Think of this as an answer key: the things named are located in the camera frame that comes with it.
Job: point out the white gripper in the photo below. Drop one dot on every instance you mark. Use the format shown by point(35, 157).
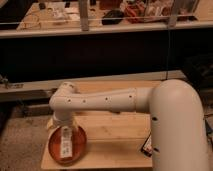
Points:
point(62, 119)

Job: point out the bottle with white label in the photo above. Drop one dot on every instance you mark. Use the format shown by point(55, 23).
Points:
point(66, 142)

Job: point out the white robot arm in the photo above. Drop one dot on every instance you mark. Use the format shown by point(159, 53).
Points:
point(178, 131)

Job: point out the orange ceramic bowl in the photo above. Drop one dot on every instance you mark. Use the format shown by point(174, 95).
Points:
point(79, 141)

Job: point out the black box on table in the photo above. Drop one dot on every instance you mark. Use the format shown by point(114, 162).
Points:
point(146, 147)

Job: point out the black bag on shelf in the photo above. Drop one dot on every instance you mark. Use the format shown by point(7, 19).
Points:
point(112, 17)

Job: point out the red items on shelf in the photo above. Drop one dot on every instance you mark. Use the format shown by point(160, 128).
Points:
point(134, 13)

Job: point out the white horizontal shelf beam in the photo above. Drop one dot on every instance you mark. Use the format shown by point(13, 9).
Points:
point(7, 34)

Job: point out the grey vertical post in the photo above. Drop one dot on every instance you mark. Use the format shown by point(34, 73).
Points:
point(83, 11)

